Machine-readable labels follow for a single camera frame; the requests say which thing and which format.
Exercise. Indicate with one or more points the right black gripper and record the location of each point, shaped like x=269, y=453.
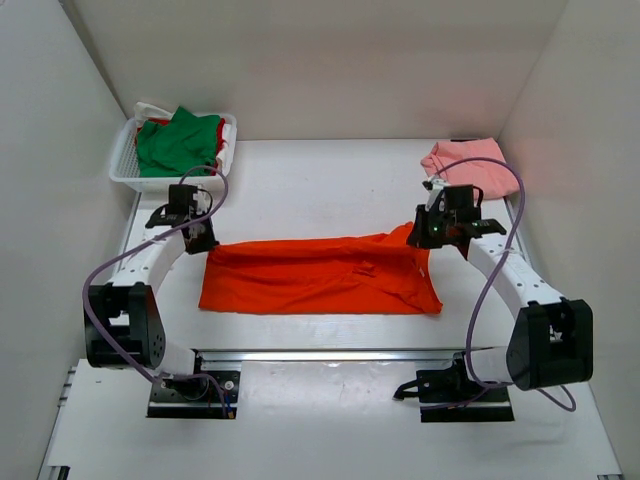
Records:
x=417, y=238

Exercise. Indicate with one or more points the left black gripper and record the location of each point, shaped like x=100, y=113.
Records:
x=207, y=243

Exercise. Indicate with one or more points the orange t shirt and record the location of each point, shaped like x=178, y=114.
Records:
x=372, y=274

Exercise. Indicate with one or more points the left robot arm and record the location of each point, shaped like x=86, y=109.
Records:
x=123, y=326

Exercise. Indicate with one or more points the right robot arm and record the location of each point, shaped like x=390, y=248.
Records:
x=551, y=343

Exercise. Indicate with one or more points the pink folded t shirt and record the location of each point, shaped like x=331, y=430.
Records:
x=458, y=163

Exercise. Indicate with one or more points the green t shirt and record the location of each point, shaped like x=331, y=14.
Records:
x=177, y=145

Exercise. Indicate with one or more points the white plastic basket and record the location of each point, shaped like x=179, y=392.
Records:
x=124, y=167

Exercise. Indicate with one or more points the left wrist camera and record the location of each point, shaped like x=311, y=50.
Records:
x=203, y=200

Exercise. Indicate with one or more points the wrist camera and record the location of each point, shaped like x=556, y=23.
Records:
x=434, y=184
x=203, y=200

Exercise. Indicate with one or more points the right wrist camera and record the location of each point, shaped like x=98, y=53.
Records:
x=434, y=184

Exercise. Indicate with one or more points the aluminium table rail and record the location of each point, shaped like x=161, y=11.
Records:
x=344, y=337

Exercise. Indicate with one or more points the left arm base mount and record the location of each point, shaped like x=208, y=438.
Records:
x=214, y=395

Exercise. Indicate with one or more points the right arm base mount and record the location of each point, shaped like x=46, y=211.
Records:
x=445, y=394

